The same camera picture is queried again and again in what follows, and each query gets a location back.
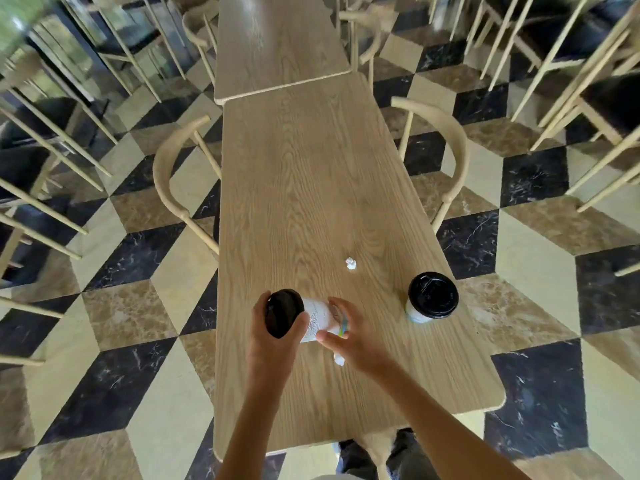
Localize person's right forearm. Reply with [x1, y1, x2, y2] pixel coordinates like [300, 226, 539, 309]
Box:
[370, 354, 532, 480]

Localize group of wooden black-seat chairs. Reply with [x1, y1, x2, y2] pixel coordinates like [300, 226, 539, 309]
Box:
[429, 0, 640, 278]
[0, 0, 187, 460]

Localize person's right hand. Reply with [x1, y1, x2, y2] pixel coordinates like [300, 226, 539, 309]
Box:
[316, 297, 396, 378]

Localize person's left hand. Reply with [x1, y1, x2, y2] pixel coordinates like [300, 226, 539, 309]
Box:
[247, 292, 311, 391]

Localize person's left forearm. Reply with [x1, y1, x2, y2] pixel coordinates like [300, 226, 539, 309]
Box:
[216, 379, 297, 480]

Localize person's dark jeans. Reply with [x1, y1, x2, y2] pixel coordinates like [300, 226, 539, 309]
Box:
[335, 428, 442, 480]

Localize light wooden armchair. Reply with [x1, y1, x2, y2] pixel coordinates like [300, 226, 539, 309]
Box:
[181, 0, 220, 88]
[152, 115, 224, 256]
[390, 97, 470, 235]
[338, 4, 397, 90]

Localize white paper cup black lid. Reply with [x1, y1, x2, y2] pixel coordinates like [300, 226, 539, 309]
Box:
[264, 289, 351, 344]
[405, 272, 460, 325]

